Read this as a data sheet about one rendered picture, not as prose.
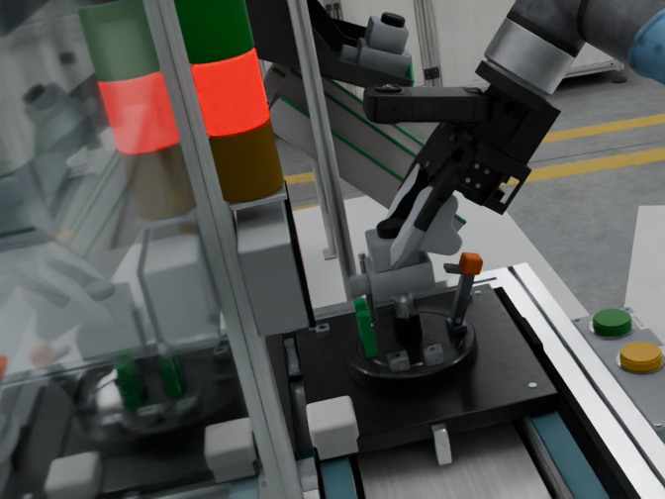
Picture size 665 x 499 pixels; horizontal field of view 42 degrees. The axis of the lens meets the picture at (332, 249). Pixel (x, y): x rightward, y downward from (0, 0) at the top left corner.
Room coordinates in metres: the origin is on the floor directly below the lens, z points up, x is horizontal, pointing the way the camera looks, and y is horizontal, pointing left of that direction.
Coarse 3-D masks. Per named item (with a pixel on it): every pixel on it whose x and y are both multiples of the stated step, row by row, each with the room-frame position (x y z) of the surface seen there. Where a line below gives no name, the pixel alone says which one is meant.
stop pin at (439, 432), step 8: (440, 424) 0.67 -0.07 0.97; (432, 432) 0.67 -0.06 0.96; (440, 432) 0.66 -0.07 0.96; (440, 440) 0.66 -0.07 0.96; (448, 440) 0.66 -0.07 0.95; (440, 448) 0.66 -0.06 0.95; (448, 448) 0.66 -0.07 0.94; (440, 456) 0.66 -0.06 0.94; (448, 456) 0.66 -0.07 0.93; (440, 464) 0.66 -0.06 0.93
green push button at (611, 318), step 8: (600, 312) 0.80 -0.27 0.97; (608, 312) 0.80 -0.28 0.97; (616, 312) 0.80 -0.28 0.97; (624, 312) 0.79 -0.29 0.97; (600, 320) 0.79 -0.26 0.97; (608, 320) 0.78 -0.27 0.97; (616, 320) 0.78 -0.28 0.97; (624, 320) 0.78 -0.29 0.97; (600, 328) 0.78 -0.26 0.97; (608, 328) 0.77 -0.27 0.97; (616, 328) 0.77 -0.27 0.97; (624, 328) 0.77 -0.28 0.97
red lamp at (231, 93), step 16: (208, 64) 0.58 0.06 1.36; (224, 64) 0.58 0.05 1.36; (240, 64) 0.58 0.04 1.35; (256, 64) 0.59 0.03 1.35; (208, 80) 0.58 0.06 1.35; (224, 80) 0.58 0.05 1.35; (240, 80) 0.58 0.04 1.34; (256, 80) 0.59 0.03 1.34; (208, 96) 0.58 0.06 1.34; (224, 96) 0.58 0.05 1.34; (240, 96) 0.58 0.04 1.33; (256, 96) 0.59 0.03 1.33; (208, 112) 0.58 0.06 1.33; (224, 112) 0.58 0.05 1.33; (240, 112) 0.58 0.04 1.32; (256, 112) 0.58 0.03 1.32; (208, 128) 0.58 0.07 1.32; (224, 128) 0.58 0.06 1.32; (240, 128) 0.58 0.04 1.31
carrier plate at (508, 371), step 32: (480, 288) 0.91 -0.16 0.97; (320, 320) 0.91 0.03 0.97; (352, 320) 0.89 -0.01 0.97; (480, 320) 0.84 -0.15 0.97; (512, 320) 0.82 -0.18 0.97; (320, 352) 0.84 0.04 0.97; (480, 352) 0.77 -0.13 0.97; (512, 352) 0.76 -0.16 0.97; (320, 384) 0.77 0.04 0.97; (352, 384) 0.76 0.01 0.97; (448, 384) 0.73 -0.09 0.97; (480, 384) 0.72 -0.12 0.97; (512, 384) 0.71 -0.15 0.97; (544, 384) 0.70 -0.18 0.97; (384, 416) 0.70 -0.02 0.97; (416, 416) 0.69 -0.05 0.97; (448, 416) 0.68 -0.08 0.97; (480, 416) 0.68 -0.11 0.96; (512, 416) 0.68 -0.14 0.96; (384, 448) 0.67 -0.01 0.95
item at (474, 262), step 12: (468, 252) 0.80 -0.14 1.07; (444, 264) 0.80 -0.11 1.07; (456, 264) 0.80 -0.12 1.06; (468, 264) 0.79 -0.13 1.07; (480, 264) 0.79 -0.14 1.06; (468, 276) 0.79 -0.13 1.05; (468, 288) 0.79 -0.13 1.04; (456, 300) 0.79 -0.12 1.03; (468, 300) 0.79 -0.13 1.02; (456, 312) 0.79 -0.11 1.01
